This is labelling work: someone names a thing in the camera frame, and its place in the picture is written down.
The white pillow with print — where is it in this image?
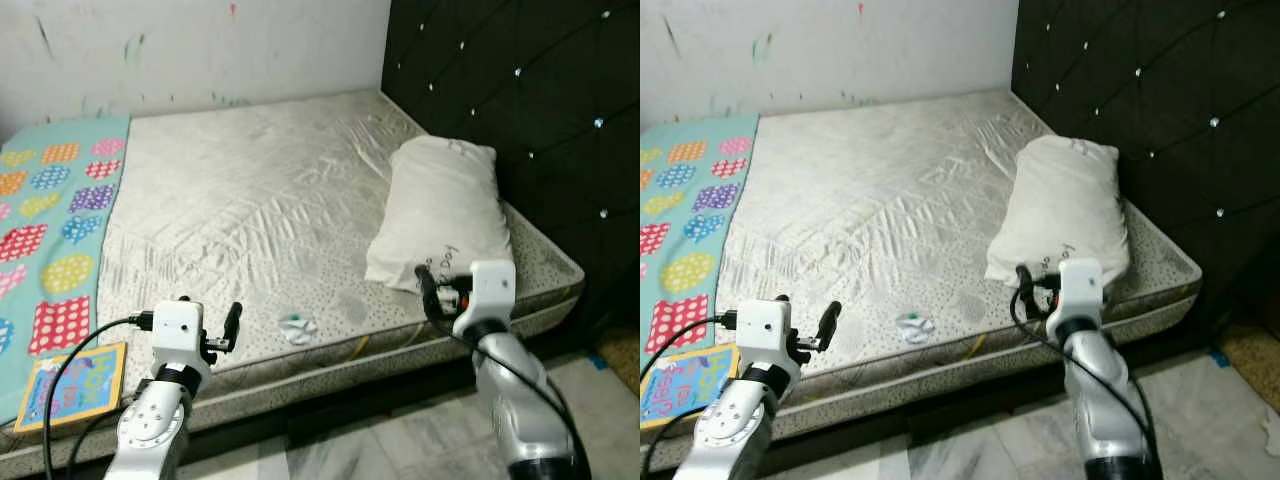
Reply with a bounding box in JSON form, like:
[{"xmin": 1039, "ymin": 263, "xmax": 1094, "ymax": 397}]
[
  {"xmin": 985, "ymin": 135, "xmax": 1132, "ymax": 292},
  {"xmin": 365, "ymin": 135, "xmax": 517, "ymax": 295}
]

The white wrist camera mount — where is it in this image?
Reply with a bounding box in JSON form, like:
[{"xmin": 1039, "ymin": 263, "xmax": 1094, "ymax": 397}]
[
  {"xmin": 150, "ymin": 300, "xmax": 207, "ymax": 376},
  {"xmin": 1045, "ymin": 258, "xmax": 1105, "ymax": 336},
  {"xmin": 733, "ymin": 298, "xmax": 797, "ymax": 376},
  {"xmin": 453, "ymin": 260, "xmax": 518, "ymax": 336}
]

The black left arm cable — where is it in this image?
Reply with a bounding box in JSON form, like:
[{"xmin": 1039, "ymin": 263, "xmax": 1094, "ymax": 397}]
[
  {"xmin": 42, "ymin": 312, "xmax": 154, "ymax": 480},
  {"xmin": 640, "ymin": 312, "xmax": 739, "ymax": 480}
]

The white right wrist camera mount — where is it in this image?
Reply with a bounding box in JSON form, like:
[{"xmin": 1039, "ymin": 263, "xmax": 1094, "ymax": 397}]
[
  {"xmin": 1045, "ymin": 258, "xmax": 1105, "ymax": 336},
  {"xmin": 453, "ymin": 260, "xmax": 518, "ymax": 336}
]

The teal blanket with coloured patches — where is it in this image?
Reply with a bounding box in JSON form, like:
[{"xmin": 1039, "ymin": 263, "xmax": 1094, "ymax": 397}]
[
  {"xmin": 0, "ymin": 115, "xmax": 132, "ymax": 426},
  {"xmin": 640, "ymin": 113, "xmax": 760, "ymax": 361}
]

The yellow blue children's book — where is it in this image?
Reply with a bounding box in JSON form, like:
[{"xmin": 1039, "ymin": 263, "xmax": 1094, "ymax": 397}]
[
  {"xmin": 640, "ymin": 345, "xmax": 742, "ymax": 432},
  {"xmin": 14, "ymin": 342, "xmax": 129, "ymax": 434}
]

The quilted beige spotted mattress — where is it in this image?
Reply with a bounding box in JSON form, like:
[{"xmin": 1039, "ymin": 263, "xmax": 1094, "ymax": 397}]
[
  {"xmin": 640, "ymin": 88, "xmax": 1204, "ymax": 471},
  {"xmin": 0, "ymin": 88, "xmax": 587, "ymax": 479}
]

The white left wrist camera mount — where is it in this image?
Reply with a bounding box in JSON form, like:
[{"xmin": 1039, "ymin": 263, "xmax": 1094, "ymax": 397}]
[
  {"xmin": 150, "ymin": 300, "xmax": 207, "ymax": 376},
  {"xmin": 733, "ymin": 298, "xmax": 797, "ymax": 376}
]

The black tufted studded headboard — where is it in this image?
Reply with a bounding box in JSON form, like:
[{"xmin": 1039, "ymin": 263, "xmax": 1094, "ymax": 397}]
[
  {"xmin": 1010, "ymin": 0, "xmax": 1280, "ymax": 331},
  {"xmin": 381, "ymin": 0, "xmax": 641, "ymax": 341}
]

